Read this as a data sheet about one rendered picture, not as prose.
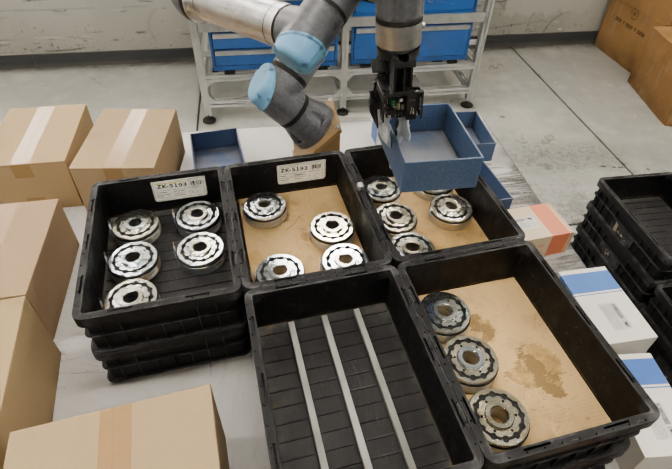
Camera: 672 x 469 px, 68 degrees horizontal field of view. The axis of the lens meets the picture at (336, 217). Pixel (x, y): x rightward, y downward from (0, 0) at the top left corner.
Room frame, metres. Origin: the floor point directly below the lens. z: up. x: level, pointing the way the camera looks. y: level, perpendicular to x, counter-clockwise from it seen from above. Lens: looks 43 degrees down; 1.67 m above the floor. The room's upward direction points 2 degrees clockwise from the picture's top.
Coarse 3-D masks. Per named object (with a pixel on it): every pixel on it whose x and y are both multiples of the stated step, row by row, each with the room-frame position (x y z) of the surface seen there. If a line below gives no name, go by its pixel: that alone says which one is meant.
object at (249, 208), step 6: (264, 192) 0.96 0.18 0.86; (270, 192) 0.96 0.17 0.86; (252, 198) 0.94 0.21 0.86; (258, 198) 0.94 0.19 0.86; (276, 198) 0.94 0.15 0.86; (282, 198) 0.94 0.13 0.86; (246, 204) 0.91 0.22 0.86; (252, 204) 0.91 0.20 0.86; (276, 204) 0.92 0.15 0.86; (282, 204) 0.92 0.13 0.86; (246, 210) 0.89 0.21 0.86; (252, 210) 0.89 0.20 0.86; (270, 210) 0.89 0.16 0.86; (276, 210) 0.90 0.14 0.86; (282, 210) 0.89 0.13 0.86; (252, 216) 0.87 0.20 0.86; (258, 216) 0.87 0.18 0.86; (264, 216) 0.87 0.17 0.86; (270, 216) 0.87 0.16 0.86; (276, 216) 0.87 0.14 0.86
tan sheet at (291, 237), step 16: (288, 192) 1.00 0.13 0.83; (304, 192) 1.00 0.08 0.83; (320, 192) 1.00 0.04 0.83; (336, 192) 1.01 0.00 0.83; (240, 208) 0.93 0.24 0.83; (288, 208) 0.94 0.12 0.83; (304, 208) 0.94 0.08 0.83; (320, 208) 0.94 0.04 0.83; (336, 208) 0.94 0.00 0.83; (288, 224) 0.88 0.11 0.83; (304, 224) 0.88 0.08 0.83; (256, 240) 0.82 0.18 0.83; (272, 240) 0.82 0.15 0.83; (288, 240) 0.82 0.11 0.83; (304, 240) 0.83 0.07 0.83; (256, 256) 0.77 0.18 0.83; (304, 256) 0.77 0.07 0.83
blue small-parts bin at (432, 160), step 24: (432, 120) 0.94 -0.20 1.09; (456, 120) 0.89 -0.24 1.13; (384, 144) 0.86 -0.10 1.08; (408, 144) 0.88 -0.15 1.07; (432, 144) 0.89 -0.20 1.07; (456, 144) 0.87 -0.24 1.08; (408, 168) 0.73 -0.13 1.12; (432, 168) 0.74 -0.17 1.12; (456, 168) 0.75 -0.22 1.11; (480, 168) 0.75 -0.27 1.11
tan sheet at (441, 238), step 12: (408, 192) 1.01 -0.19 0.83; (456, 192) 1.02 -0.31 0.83; (408, 204) 0.97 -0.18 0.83; (420, 204) 0.97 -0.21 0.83; (420, 216) 0.92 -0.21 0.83; (420, 228) 0.88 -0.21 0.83; (432, 228) 0.88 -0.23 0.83; (468, 228) 0.88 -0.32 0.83; (480, 228) 0.89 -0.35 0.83; (432, 240) 0.84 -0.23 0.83; (444, 240) 0.84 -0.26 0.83; (456, 240) 0.84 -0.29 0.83; (468, 240) 0.84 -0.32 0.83; (480, 240) 0.84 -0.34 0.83
